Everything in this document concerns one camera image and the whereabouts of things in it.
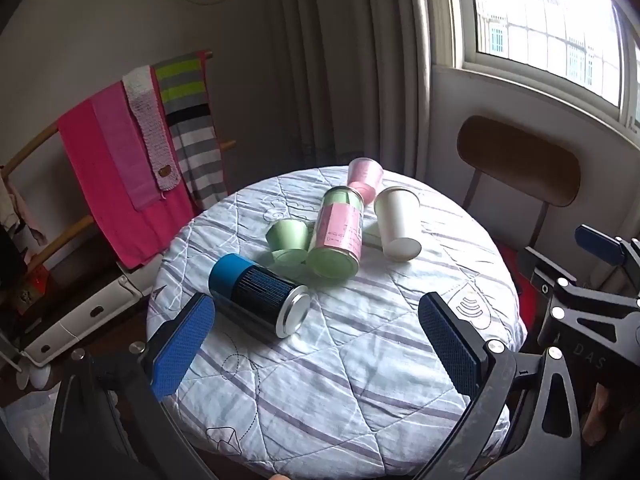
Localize person's hand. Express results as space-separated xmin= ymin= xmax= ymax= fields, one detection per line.
xmin=582 ymin=384 xmax=639 ymax=448

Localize brown wooden chair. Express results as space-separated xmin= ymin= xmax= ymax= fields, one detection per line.
xmin=455 ymin=115 xmax=583 ymax=321

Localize light pink towel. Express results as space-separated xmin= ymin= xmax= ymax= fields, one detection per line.
xmin=91 ymin=81 xmax=160 ymax=211

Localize white low cabinet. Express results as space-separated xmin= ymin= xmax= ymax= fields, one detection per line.
xmin=16 ymin=255 xmax=162 ymax=367

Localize hanging dark clothes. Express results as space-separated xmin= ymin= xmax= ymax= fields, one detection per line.
xmin=1 ymin=179 xmax=49 ymax=315

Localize knitted pink white scarf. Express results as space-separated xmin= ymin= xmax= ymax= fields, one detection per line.
xmin=122 ymin=65 xmax=181 ymax=192

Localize blue black metal can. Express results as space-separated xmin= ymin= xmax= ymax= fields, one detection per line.
xmin=208 ymin=254 xmax=311 ymax=339

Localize grey curtain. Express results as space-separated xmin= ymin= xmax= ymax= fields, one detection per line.
xmin=266 ymin=0 xmax=432 ymax=181

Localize green pink labelled can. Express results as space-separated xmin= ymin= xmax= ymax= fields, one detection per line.
xmin=306 ymin=186 xmax=363 ymax=280

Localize white paper cup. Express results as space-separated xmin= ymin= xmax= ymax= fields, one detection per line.
xmin=374 ymin=186 xmax=422 ymax=262

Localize white striped quilted table cover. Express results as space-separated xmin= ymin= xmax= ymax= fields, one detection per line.
xmin=165 ymin=172 xmax=527 ymax=479

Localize white framed window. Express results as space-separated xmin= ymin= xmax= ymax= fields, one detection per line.
xmin=431 ymin=0 xmax=639 ymax=141

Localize hot pink towel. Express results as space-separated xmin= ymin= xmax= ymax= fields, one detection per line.
xmin=58 ymin=95 xmax=196 ymax=269

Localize wooden towel rack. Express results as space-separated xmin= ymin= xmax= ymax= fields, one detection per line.
xmin=1 ymin=65 xmax=204 ymax=270

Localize pink plastic cup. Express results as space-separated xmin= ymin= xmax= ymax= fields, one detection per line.
xmin=347 ymin=157 xmax=384 ymax=206

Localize striped grey green scarf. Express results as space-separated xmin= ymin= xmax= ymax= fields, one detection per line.
xmin=153 ymin=51 xmax=228 ymax=210

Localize small green paper cup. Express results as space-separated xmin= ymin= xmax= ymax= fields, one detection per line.
xmin=266 ymin=218 xmax=310 ymax=266

